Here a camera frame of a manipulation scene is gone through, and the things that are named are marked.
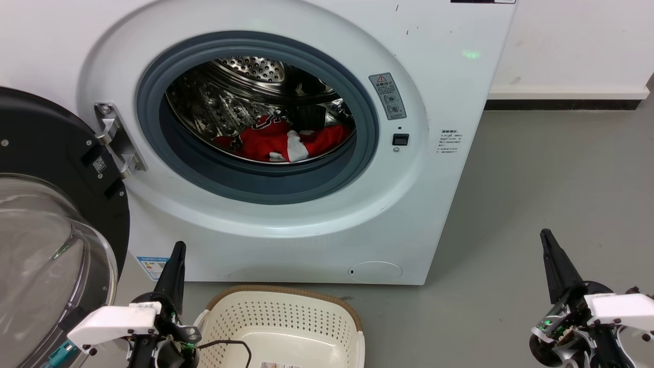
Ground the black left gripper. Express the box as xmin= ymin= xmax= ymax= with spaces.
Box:
xmin=125 ymin=242 xmax=201 ymax=368

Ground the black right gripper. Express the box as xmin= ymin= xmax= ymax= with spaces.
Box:
xmin=529 ymin=229 xmax=634 ymax=368

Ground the red sports jersey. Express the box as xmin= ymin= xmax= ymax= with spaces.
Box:
xmin=213 ymin=115 xmax=352 ymax=163

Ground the cream perforated laundry basket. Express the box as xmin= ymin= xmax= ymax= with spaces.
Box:
xmin=193 ymin=285 xmax=366 ymax=368

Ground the stainless steel washing machine drum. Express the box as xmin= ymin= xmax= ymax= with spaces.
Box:
xmin=165 ymin=56 xmax=357 ymax=165

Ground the black round washer door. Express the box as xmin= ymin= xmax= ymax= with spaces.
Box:
xmin=0 ymin=86 xmax=131 ymax=368

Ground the blue energy label sticker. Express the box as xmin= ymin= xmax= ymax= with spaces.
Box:
xmin=137 ymin=257 xmax=170 ymax=281

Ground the teal plug connector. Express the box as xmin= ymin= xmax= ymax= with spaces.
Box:
xmin=43 ymin=341 xmax=77 ymax=368

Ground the clear glass door bowl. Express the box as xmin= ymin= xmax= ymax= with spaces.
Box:
xmin=0 ymin=174 xmax=119 ymax=368

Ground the white front-load washing machine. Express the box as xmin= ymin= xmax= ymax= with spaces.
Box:
xmin=0 ymin=0 xmax=518 ymax=286

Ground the silver metal door hinge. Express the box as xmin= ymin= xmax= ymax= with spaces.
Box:
xmin=94 ymin=102 xmax=149 ymax=179

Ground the black floor edge strip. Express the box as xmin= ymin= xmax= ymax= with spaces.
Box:
xmin=484 ymin=100 xmax=642 ymax=111

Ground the small printed text label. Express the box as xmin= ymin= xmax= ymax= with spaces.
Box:
xmin=437 ymin=129 xmax=463 ymax=155

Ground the grey rubber door gasket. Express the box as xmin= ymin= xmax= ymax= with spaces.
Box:
xmin=136 ymin=31 xmax=380 ymax=205

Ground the round white filter cover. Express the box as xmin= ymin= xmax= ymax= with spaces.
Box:
xmin=348 ymin=261 xmax=403 ymax=283

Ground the grey warning sticker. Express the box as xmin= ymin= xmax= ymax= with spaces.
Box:
xmin=369 ymin=73 xmax=408 ymax=121

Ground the thin black cable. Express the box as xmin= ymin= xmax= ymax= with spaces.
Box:
xmin=197 ymin=339 xmax=253 ymax=368

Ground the white wall baseboard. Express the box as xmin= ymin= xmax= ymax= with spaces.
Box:
xmin=488 ymin=84 xmax=650 ymax=100

